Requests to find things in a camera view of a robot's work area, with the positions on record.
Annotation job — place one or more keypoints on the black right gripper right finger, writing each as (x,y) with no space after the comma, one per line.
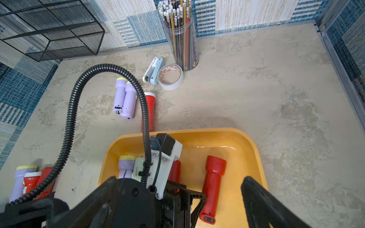
(263,210)

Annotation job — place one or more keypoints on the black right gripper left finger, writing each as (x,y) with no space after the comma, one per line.
(95,211)

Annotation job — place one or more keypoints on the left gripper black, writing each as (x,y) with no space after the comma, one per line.
(138,208)

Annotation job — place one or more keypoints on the all red flashlight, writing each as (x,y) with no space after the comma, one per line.
(175,172)

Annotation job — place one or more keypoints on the red flashlight silver reflector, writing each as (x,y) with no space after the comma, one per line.
(215,169)

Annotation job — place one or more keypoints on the purple flashlight yellow rim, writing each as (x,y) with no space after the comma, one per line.
(126,166)

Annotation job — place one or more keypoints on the mint green flashlight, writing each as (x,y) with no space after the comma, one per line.
(138,167)

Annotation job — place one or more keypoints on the purple flashlight right of pair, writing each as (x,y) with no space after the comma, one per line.
(129,106)

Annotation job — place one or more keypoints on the purple flashlight of pair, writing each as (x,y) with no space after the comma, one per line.
(129,106)
(120,95)

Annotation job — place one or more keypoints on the purple flashlight left of pair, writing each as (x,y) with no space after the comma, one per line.
(120,95)

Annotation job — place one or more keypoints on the white tape roll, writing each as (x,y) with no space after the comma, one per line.
(170,77)

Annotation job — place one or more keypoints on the light blue stapler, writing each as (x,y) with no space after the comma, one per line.
(151,74)

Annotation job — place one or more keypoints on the black mesh shelf rack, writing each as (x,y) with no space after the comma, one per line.
(50,30)

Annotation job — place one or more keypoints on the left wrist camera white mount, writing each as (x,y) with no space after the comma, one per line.
(164,151)

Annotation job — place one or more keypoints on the purple flashlight near left wall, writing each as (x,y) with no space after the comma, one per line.
(17,191)

